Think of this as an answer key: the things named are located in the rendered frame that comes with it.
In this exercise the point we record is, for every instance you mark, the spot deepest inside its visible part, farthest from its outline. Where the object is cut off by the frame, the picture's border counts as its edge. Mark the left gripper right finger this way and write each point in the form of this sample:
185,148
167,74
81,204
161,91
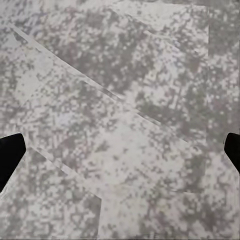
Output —
232,149

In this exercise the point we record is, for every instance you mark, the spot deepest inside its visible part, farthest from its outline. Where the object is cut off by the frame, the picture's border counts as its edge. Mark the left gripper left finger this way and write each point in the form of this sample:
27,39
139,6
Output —
12,150

